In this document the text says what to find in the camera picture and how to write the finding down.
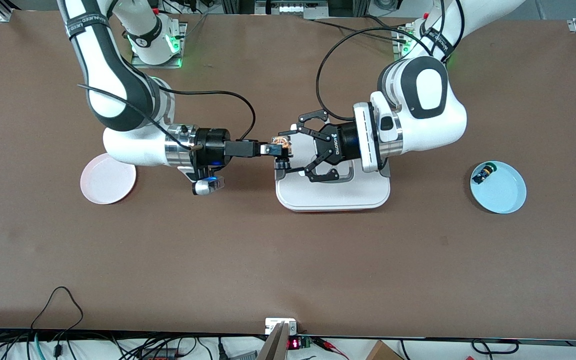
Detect orange push-button switch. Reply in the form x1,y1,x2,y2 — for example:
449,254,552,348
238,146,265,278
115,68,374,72
272,134,295,160

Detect white lidded storage box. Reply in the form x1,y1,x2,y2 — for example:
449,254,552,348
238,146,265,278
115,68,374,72
274,131,392,213

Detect pink round plate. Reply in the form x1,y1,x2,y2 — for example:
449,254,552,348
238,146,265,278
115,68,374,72
80,152,137,205

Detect small white electronic device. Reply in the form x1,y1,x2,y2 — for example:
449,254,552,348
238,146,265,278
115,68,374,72
265,318,298,336

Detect light blue round plate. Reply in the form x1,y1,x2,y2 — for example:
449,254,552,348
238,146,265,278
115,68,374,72
469,159,527,214

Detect red clip test leads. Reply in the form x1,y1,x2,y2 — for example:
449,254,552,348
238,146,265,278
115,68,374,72
313,337,351,360

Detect tan cardboard strip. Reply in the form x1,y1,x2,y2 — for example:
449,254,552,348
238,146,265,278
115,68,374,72
257,321,290,360

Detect brown cardboard box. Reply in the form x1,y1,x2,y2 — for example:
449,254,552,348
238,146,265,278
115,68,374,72
365,340,405,360

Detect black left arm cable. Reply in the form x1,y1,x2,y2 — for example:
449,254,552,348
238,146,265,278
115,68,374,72
315,0,466,121

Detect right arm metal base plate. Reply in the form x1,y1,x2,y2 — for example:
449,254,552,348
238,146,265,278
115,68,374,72
130,21,188,69

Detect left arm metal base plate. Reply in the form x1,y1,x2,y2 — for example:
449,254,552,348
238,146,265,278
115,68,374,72
393,25,448,74

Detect black cable on table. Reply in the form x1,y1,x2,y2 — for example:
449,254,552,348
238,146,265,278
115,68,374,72
313,19,411,44

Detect green push-button switch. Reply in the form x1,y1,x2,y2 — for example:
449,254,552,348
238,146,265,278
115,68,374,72
471,161,498,185

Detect thin black looped cable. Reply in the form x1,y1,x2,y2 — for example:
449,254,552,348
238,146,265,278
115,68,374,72
30,286,85,346

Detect black coiled floor cable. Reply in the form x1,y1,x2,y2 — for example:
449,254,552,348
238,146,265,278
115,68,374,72
470,338,520,356

